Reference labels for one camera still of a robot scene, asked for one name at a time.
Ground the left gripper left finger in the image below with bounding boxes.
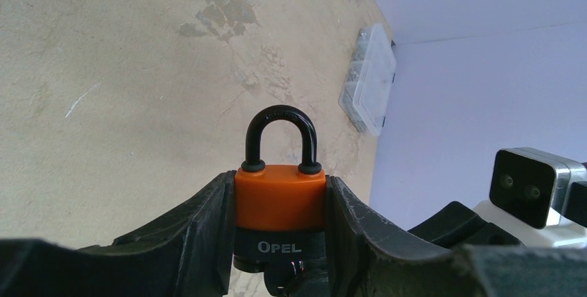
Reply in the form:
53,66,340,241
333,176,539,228
1,171,235,296

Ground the clear plastic screw organizer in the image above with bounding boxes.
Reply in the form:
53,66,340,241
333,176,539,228
339,24,397,137

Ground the black-head key pair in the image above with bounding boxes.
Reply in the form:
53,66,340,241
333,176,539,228
264,258,331,297

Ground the orange black Opel padlock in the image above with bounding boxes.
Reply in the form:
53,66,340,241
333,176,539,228
233,105,326,273

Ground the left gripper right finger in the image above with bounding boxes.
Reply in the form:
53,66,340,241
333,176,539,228
325,177,586,296

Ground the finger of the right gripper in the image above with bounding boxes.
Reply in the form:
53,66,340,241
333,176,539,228
408,201,523,247

